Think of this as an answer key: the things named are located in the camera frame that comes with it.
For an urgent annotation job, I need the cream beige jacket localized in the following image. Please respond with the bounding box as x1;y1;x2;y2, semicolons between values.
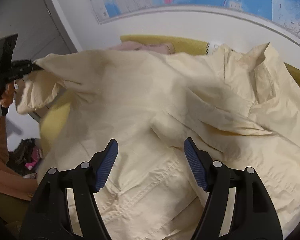
16;44;300;239

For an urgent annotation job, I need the left forearm pink sleeve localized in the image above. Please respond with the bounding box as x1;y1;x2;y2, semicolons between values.
0;116;38;201

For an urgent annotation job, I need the person's left hand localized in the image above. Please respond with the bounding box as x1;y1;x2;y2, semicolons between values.
0;82;14;108

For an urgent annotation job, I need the grey wardrobe door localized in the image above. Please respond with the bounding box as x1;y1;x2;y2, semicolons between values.
0;0;76;60

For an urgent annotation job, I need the pink folded garment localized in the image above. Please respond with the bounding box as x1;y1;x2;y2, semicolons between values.
108;41;175;55

